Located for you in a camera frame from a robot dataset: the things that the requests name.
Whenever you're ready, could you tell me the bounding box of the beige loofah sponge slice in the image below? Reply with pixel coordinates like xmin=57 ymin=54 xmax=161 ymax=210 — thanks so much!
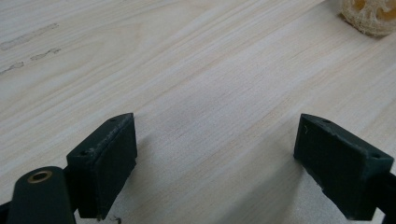
xmin=339 ymin=0 xmax=396 ymax=37

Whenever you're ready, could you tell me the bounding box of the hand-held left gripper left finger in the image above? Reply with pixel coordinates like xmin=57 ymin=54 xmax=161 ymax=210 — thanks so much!
xmin=65 ymin=112 xmax=138 ymax=221

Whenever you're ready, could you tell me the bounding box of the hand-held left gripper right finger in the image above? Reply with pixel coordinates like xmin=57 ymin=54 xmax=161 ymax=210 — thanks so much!
xmin=293 ymin=113 xmax=395 ymax=221

